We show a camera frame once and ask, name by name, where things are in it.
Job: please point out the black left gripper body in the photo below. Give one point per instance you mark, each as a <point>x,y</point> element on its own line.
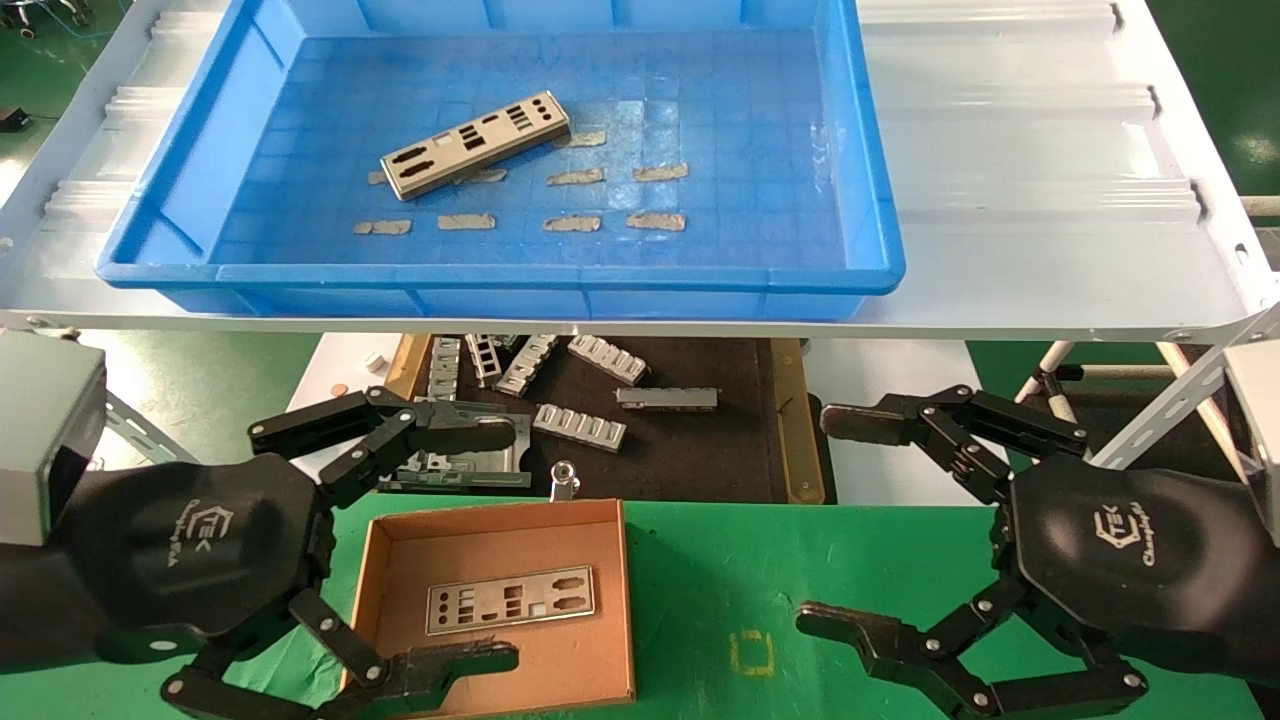
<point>180,540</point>

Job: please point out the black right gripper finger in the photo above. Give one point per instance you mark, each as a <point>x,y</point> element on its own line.
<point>880,418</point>
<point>870,635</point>

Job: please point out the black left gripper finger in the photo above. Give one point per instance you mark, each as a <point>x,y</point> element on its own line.
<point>430,672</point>
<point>450,435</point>

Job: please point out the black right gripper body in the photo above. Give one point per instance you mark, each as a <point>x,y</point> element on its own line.
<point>1150,560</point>

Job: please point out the silver perforated shield plate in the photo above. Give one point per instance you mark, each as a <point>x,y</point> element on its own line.
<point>490,140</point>
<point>487,598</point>

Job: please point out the shallow cardboard box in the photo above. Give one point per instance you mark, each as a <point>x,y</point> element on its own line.
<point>500,545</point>

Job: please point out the blue plastic tray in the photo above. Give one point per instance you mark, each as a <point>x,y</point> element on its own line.
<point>750,150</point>

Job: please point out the small black floor box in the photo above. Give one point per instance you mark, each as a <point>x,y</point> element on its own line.
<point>15,119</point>

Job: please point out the large grey stamped metal plate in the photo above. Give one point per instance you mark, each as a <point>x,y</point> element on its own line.
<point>490,470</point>

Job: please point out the small white cube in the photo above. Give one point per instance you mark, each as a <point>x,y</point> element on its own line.
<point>375,362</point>

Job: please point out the white perforated metal brace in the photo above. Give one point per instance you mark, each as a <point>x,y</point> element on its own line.
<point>1180,392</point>
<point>140,425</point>

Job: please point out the silver binder clip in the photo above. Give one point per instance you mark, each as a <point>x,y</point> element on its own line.
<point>563,485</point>

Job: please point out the white slanted metal bar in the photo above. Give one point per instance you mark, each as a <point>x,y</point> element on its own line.
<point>1213,425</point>

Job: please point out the black pad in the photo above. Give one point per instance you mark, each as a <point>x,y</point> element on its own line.
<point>700,450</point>

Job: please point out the green table mat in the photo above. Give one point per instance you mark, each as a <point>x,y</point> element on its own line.
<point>700,560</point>

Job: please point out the brown tape scrap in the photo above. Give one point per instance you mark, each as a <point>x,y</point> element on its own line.
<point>383,227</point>
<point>572,224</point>
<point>656,221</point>
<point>575,177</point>
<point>466,222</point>

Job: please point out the grey closed metal bar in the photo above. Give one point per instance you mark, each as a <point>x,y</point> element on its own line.
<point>666,398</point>

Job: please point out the white metal shelf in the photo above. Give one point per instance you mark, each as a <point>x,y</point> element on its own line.
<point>1000,200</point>

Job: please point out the black wheeled chair base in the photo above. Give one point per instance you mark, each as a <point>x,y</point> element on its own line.
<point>22,28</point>

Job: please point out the grey slotted metal bracket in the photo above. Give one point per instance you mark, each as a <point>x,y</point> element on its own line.
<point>443,368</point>
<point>608,358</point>
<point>580,427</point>
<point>527,362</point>
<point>485,358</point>

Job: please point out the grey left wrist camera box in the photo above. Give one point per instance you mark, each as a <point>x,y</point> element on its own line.
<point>40,430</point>

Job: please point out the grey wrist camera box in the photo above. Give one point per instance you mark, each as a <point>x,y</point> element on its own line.
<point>1262,420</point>
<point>40,430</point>

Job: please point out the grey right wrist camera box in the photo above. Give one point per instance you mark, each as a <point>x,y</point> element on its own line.
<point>1262,420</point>

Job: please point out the white pipe frame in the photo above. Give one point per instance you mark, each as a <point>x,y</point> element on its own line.
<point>1052,360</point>

